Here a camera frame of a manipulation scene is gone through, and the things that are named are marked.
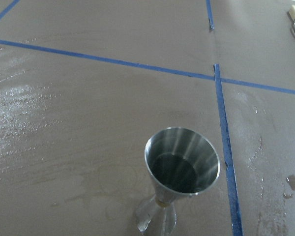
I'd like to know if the steel double jigger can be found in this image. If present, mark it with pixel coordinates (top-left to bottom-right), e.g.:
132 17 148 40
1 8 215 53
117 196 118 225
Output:
135 127 221 236

